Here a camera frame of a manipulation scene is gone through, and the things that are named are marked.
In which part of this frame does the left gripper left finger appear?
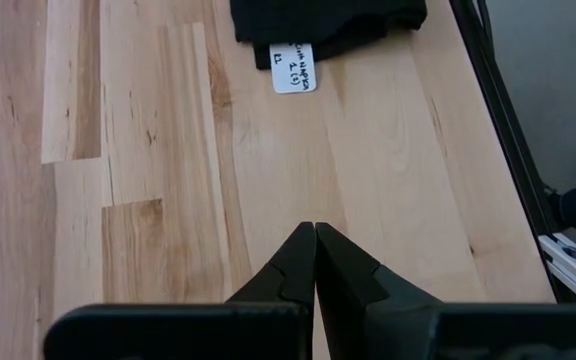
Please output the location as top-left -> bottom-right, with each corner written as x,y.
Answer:
225,222 -> 318,307

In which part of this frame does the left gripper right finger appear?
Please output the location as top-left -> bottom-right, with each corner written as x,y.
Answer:
315,222 -> 442,360

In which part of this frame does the white handwritten paper tag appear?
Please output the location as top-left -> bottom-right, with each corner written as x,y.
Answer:
268,42 -> 318,96

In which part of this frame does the black cloth napkin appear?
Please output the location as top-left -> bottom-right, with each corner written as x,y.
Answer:
228,0 -> 429,72

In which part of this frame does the black aluminium table frame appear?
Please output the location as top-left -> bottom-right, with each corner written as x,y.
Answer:
447,0 -> 576,305

